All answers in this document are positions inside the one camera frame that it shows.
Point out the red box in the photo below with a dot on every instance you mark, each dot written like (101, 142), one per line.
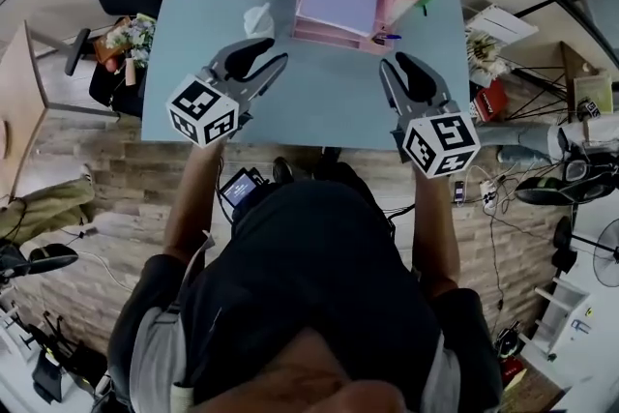
(489, 100)

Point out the person's torso in black shirt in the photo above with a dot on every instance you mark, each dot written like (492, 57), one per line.
(309, 266)

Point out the flower bouquet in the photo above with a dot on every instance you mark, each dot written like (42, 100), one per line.
(133, 36)

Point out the person's black shoe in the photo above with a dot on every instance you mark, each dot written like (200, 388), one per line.
(283, 170)
(329, 162)

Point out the wooden side table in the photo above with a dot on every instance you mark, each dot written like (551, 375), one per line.
(21, 101)

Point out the smartphone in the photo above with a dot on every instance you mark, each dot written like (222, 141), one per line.
(460, 192)

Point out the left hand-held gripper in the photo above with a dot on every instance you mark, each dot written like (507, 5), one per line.
(200, 109)

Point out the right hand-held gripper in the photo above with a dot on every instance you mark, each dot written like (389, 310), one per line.
(440, 145)

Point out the standing fan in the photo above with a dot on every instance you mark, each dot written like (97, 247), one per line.
(608, 254)

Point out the white power strip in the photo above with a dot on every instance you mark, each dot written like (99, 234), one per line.
(488, 196)

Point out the black screen device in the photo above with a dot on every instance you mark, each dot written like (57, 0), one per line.
(239, 188)

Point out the person's left forearm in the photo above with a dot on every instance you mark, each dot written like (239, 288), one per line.
(193, 203)

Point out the white flat box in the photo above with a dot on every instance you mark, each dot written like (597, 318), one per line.
(503, 25)

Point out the person's right forearm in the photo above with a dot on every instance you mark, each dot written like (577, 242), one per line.
(435, 232)

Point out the blue pen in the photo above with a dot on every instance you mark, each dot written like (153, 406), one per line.
(387, 37)

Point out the black bicycle saddle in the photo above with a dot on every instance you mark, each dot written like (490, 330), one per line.
(52, 257)

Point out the brown cardboard box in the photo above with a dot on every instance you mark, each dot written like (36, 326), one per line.
(102, 47)

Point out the white shelf unit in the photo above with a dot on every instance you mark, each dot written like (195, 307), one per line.
(563, 314)

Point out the dried white flower bunch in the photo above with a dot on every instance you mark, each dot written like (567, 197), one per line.
(486, 55)

